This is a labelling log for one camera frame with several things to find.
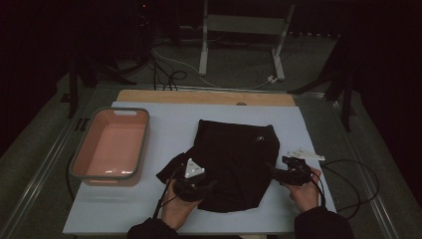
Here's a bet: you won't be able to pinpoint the white floor cable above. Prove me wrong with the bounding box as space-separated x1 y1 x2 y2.
152 48 272 91

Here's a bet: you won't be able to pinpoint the black cloth garment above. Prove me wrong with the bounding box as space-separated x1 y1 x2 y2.
156 119 282 213

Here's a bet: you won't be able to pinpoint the dark equipment stand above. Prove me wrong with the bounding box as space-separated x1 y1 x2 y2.
132 0 158 68

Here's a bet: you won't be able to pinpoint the person's right hand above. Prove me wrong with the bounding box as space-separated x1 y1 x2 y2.
286 167 322 213

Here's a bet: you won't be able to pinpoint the metal floor rail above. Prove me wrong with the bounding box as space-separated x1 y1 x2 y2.
326 98 401 239
0 114 79 239
96 83 327 100

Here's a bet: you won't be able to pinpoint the black floor cables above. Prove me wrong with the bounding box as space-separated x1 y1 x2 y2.
147 54 188 92

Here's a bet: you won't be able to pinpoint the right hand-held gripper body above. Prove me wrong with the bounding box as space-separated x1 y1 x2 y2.
281 147 326 187

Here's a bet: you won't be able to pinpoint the white metal stand frame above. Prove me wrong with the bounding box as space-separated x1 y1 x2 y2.
198 0 297 83

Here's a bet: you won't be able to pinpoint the right hand-held gripper cable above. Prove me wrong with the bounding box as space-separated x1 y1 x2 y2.
308 158 381 223

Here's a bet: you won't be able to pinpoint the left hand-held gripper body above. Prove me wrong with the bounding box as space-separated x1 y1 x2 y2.
172 157 213 203

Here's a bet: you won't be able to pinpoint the white table mat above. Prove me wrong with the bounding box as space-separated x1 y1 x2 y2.
62 101 343 236

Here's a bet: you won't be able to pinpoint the pink plastic basket grey rim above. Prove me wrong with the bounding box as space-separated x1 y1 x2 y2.
69 107 151 187

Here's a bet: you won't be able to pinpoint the person's left hand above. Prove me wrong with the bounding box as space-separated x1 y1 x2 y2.
161 179 203 231

